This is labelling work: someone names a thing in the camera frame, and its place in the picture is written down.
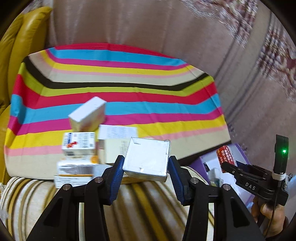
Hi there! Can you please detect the white orange soap box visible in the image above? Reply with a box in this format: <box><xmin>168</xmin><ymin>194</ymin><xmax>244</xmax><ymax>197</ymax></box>
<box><xmin>57</xmin><ymin>155</ymin><xmax>111</xmax><ymax>176</ymax></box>

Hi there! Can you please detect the small red grey packet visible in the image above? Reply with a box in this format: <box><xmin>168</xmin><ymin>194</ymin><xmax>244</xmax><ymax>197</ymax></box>
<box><xmin>216</xmin><ymin>146</ymin><xmax>237</xmax><ymax>173</ymax></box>

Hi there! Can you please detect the large white text box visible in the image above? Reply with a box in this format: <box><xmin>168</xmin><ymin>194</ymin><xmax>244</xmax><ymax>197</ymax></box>
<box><xmin>98</xmin><ymin>125</ymin><xmax>138</xmax><ymax>165</ymax></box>

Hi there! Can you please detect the small white silver box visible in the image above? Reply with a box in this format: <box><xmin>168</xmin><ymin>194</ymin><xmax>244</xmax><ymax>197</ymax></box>
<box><xmin>123</xmin><ymin>138</ymin><xmax>170</xmax><ymax>182</ymax></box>

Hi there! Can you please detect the white yellow-sided box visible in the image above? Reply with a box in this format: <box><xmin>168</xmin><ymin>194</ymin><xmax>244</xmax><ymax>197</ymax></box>
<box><xmin>68</xmin><ymin>96</ymin><xmax>107</xmax><ymax>132</ymax></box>

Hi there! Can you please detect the white gold toothpaste box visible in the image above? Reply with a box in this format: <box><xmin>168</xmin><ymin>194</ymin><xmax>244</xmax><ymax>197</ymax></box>
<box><xmin>121</xmin><ymin>174</ymin><xmax>145</xmax><ymax>184</ymax></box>

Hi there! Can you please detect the person's right hand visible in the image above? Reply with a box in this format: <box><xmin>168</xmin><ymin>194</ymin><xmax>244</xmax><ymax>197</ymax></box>
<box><xmin>251</xmin><ymin>197</ymin><xmax>288</xmax><ymax>238</ymax></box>

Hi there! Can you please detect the purple storage box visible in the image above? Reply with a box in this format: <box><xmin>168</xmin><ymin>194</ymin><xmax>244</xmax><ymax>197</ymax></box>
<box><xmin>189</xmin><ymin>150</ymin><xmax>254</xmax><ymax>210</ymax></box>

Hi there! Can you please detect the white blue red medicine box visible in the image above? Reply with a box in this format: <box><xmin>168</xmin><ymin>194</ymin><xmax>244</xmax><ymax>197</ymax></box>
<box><xmin>62</xmin><ymin>132</ymin><xmax>96</xmax><ymax>156</ymax></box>

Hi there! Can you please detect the beige striped blanket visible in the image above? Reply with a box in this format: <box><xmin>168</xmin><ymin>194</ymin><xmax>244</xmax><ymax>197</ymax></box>
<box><xmin>0</xmin><ymin>165</ymin><xmax>216</xmax><ymax>241</ymax></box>

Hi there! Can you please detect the rainbow striped cloth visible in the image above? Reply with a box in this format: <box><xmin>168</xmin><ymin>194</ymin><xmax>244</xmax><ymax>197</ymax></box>
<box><xmin>1</xmin><ymin>43</ymin><xmax>230</xmax><ymax>179</ymax></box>

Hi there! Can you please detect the yellow leather cushion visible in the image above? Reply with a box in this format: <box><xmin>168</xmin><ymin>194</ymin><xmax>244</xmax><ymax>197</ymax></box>
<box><xmin>1</xmin><ymin>6</ymin><xmax>52</xmax><ymax>184</ymax></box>

